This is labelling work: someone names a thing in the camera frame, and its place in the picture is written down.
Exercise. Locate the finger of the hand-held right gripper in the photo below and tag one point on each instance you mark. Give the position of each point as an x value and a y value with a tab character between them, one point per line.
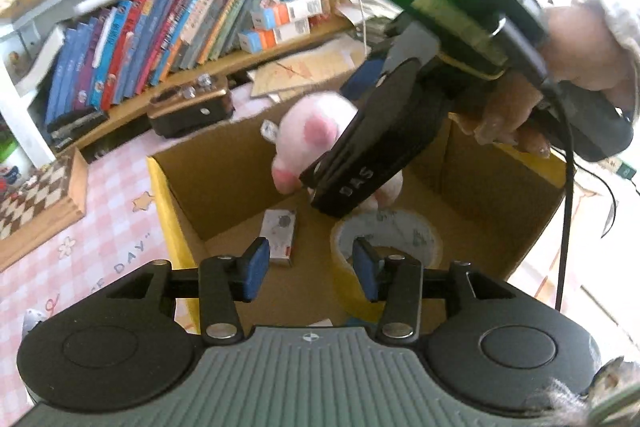
315	174

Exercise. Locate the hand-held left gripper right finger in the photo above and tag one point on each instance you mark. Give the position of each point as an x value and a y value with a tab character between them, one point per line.
367	269

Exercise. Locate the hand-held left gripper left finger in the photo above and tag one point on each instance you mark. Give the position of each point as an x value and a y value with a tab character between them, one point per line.
255	269

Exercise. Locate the yellow tape roll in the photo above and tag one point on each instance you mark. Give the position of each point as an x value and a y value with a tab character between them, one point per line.
345	287

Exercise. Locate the white staple box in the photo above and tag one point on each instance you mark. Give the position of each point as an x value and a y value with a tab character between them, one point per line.
277	232

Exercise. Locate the pink plush toy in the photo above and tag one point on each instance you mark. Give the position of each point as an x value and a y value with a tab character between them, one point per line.
310	127

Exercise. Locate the cardboard box with yellow rim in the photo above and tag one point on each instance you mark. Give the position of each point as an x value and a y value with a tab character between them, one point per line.
475	187

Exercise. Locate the person's right forearm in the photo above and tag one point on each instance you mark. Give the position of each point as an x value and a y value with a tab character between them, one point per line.
617	12

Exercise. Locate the person's right hand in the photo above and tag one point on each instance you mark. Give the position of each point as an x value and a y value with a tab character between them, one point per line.
585	47

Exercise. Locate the wood coloured sheets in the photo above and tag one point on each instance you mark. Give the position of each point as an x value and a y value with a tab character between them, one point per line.
310	67

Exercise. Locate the brown retro radio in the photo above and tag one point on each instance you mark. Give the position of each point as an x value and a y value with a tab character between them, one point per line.
195	109

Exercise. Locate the orange white carton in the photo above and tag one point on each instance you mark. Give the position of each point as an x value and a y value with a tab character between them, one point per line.
280	34
295	9

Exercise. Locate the pink checked desk mat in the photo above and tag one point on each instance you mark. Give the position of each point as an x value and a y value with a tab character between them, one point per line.
110	227

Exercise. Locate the row of blue red books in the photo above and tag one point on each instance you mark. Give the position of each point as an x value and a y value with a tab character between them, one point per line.
150	37

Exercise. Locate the wooden chessboard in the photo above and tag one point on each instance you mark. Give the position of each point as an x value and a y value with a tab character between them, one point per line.
35	202

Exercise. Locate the black stapler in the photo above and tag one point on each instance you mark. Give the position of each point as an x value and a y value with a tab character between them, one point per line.
75	124

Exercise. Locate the grey furry cloth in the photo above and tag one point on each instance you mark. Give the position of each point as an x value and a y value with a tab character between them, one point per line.
580	402

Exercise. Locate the green white packet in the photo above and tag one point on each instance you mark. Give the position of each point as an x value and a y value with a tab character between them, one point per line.
10	152

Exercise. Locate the white book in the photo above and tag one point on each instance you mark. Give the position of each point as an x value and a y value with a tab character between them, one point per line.
40	62

